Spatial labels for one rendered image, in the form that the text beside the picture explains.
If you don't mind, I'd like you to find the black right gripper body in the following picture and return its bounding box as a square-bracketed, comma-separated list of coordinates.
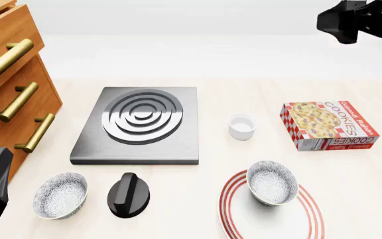
[316, 0, 359, 46]

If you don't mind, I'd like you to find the patterned black and white bowl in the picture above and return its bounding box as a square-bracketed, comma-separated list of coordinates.
[245, 160, 299, 207]
[32, 171, 89, 220]

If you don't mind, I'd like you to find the flat black stove plate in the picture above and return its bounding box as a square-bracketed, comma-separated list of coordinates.
[69, 86, 200, 166]

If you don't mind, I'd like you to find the small white ramekin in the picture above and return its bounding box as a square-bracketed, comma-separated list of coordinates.
[228, 114, 257, 141]

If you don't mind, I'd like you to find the white plate with red rings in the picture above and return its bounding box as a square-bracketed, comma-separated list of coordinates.
[218, 169, 326, 239]

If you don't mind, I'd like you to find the wooden drawer, flush front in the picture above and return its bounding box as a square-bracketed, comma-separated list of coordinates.
[0, 53, 64, 140]
[0, 100, 64, 181]

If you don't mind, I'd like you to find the red and white cookie box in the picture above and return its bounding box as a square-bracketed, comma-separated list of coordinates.
[279, 100, 381, 152]

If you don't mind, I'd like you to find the round black stove knob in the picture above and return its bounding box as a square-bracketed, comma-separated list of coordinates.
[107, 171, 151, 219]

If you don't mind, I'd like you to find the brass drawer handle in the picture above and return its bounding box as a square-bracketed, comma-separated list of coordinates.
[0, 38, 34, 78]
[13, 113, 56, 154]
[0, 81, 40, 123]

